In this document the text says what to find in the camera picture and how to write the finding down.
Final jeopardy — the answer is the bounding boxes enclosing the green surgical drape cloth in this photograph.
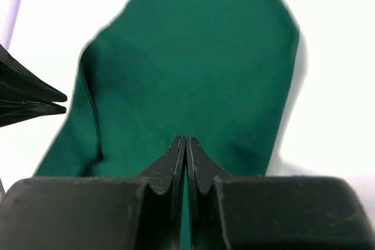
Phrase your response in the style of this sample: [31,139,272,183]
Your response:
[32,0,301,250]

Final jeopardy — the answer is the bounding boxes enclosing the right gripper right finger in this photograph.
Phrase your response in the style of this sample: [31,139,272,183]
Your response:
[186,137,374,249]

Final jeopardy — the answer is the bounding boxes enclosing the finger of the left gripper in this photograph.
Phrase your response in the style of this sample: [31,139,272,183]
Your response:
[1,46,67,102]
[1,100,66,127]

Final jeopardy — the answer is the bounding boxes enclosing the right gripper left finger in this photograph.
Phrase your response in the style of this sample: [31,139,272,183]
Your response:
[1,136,186,250]

